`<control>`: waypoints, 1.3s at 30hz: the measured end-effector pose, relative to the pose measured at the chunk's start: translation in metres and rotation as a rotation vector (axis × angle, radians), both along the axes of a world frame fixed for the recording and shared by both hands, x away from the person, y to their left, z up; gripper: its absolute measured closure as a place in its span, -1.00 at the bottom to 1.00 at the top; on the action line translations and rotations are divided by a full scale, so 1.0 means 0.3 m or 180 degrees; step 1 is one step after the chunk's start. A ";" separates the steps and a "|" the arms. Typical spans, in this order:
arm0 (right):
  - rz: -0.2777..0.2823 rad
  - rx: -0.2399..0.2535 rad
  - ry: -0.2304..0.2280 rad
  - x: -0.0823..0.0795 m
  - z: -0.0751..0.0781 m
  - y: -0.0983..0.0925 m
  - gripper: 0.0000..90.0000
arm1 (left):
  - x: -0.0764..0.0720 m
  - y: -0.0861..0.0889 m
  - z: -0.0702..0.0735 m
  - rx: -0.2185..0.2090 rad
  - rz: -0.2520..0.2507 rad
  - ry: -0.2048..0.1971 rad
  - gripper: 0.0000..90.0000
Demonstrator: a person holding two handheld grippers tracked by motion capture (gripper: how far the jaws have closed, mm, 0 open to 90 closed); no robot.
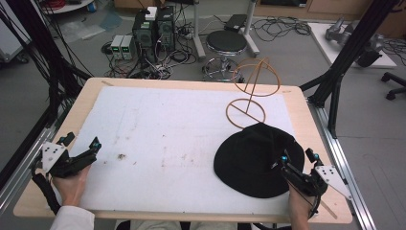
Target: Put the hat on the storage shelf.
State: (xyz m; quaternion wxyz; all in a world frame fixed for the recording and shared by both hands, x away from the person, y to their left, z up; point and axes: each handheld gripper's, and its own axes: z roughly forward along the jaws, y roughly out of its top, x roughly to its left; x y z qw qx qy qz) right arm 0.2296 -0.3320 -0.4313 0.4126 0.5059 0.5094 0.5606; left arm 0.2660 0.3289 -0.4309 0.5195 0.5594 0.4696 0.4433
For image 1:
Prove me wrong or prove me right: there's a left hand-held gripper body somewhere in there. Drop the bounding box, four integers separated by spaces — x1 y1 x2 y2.
40 141 98 179

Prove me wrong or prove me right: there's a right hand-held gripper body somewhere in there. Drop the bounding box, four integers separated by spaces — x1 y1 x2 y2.
280 162 352 201

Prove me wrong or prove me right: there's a black bucket hat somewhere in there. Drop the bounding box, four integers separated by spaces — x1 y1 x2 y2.
213 122 305 199

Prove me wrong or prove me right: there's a person's left hand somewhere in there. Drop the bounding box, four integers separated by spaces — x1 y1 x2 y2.
52 165 92 208

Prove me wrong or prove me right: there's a person's right hand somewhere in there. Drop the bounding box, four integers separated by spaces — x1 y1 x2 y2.
287 186 317 230

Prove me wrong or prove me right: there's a white foam mat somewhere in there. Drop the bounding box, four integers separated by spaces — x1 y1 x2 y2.
47 85 315 217

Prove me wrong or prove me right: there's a grey power supply unit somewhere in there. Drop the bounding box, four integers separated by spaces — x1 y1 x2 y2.
110 34 124 60
120 34 136 61

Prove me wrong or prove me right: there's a black office chair base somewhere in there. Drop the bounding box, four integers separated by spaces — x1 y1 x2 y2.
380 71 406 102

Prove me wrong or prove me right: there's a clear plastic sheet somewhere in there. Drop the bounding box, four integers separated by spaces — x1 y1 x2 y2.
59 11 124 44

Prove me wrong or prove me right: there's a white floor board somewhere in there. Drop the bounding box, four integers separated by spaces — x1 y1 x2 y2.
306 21 398 69

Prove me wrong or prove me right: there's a black computer tower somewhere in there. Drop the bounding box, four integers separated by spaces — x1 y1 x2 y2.
131 9 158 63
155 5 177 52

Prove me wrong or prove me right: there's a black round stool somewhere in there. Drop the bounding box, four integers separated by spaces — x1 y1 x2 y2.
201 29 249 82

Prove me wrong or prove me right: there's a grey robot machine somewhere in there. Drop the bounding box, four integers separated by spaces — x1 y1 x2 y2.
325 16 385 69

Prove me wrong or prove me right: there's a white round table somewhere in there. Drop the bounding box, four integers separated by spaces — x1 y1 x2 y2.
40 0 97 15

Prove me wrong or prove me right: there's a white box on tower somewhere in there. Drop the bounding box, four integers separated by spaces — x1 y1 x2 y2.
144 5 159 22

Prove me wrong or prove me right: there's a black flat box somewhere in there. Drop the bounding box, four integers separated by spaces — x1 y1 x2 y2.
223 12 249 34

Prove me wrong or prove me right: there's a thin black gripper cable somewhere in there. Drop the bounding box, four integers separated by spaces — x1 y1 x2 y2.
285 176 323 220

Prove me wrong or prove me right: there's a black sleeved gripper cable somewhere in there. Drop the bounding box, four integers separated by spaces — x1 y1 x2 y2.
31 159 62 216

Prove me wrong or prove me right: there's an aluminium rail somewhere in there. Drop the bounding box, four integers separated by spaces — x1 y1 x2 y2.
0 101 75 216
305 97 379 230

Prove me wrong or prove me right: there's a wooden wire hat stand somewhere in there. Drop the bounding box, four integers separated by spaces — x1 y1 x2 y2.
225 57 282 130

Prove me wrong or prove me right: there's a black metal frame stand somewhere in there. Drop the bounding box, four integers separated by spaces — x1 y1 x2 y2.
299 0 401 140
0 0 94 128

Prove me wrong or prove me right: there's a tangle of cables by towers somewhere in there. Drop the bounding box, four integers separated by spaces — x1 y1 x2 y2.
101 18 205 81

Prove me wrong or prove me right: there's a tangle of black floor cables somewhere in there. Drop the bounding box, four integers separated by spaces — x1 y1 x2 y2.
250 15 312 43

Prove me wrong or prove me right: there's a white desk leg frame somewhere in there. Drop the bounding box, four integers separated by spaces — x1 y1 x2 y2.
191 0 261 59

